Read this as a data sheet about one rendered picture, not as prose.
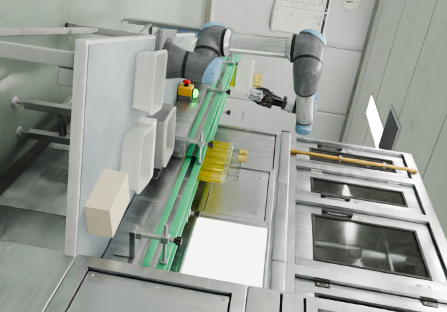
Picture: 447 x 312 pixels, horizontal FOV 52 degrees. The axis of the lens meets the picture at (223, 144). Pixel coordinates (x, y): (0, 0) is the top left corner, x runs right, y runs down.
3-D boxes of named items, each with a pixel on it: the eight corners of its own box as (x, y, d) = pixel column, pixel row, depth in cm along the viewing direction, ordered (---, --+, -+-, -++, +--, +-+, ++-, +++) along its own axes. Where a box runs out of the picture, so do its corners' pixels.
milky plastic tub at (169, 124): (144, 167, 192) (164, 170, 191) (144, 119, 180) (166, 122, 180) (155, 146, 207) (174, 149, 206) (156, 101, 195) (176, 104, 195)
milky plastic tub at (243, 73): (235, 58, 220) (253, 61, 220) (239, 57, 242) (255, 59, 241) (231, 95, 225) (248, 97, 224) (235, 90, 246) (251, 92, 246)
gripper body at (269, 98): (263, 91, 226) (287, 98, 226) (263, 88, 234) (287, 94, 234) (259, 106, 229) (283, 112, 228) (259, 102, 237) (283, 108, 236)
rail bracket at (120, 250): (112, 259, 155) (177, 270, 154) (112, 220, 147) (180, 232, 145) (118, 249, 159) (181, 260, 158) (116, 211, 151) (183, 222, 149)
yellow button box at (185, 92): (176, 99, 241) (190, 101, 240) (177, 86, 237) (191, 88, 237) (179, 94, 247) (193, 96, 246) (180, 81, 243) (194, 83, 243)
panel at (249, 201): (171, 292, 170) (263, 309, 167) (172, 286, 168) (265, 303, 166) (211, 163, 247) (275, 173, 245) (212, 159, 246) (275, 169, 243)
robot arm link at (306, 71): (318, 82, 174) (314, 138, 218) (322, 58, 178) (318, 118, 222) (288, 79, 176) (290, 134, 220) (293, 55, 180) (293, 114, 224)
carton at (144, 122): (134, 179, 180) (148, 181, 179) (136, 121, 171) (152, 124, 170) (138, 172, 185) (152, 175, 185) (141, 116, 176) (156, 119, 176)
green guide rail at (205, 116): (186, 142, 210) (203, 144, 209) (187, 140, 210) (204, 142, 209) (233, 33, 361) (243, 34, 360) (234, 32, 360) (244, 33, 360)
